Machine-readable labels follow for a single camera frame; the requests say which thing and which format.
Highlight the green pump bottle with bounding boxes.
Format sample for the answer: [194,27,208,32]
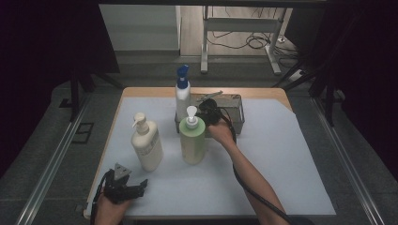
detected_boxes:
[178,105,207,166]

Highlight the pale blue table mat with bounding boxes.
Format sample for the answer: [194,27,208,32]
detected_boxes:
[84,97,337,218]

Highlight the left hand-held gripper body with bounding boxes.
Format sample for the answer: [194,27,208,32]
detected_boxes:
[102,162,142,204]

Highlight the aluminium floor rail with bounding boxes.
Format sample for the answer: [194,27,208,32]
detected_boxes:
[14,93,92,225]
[312,97,387,225]

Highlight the white desk frame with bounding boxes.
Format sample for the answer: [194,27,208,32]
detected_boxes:
[200,5,287,76]

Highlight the cream pump bottle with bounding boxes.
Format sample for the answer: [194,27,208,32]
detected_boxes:
[130,112,164,173]

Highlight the white bottle with blue pump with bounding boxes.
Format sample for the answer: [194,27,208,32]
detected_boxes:
[175,64,192,124]

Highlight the white power strip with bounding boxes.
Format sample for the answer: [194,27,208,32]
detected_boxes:
[287,68,306,83]

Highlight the black floor cables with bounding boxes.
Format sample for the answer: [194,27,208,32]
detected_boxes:
[207,7,299,68]

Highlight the person's right hand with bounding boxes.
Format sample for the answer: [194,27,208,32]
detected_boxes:
[207,118,237,148]

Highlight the metal mesh basket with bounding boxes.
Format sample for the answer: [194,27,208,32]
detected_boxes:
[174,93,246,135]

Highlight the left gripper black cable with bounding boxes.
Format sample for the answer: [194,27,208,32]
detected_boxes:
[89,170,111,225]

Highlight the dark curtain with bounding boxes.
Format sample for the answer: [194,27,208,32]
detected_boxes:
[284,0,398,181]
[0,0,120,179]

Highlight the black metal stand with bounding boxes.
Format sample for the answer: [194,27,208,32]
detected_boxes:
[271,15,346,128]
[58,62,124,123]

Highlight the white cabinet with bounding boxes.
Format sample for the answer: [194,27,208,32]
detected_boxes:
[98,4,182,53]

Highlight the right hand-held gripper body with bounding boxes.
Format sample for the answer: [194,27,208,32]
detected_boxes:
[196,90,224,127]

